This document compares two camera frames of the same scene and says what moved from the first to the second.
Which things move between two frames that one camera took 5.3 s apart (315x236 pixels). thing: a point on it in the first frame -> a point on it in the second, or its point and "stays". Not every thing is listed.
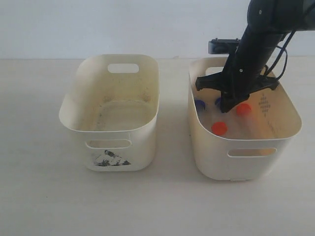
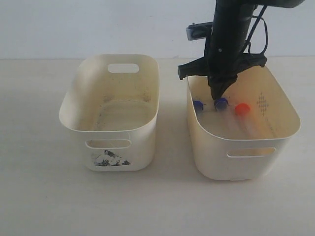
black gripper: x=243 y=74 -> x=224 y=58
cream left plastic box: x=114 y=100 stays
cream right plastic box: x=253 y=141 stays
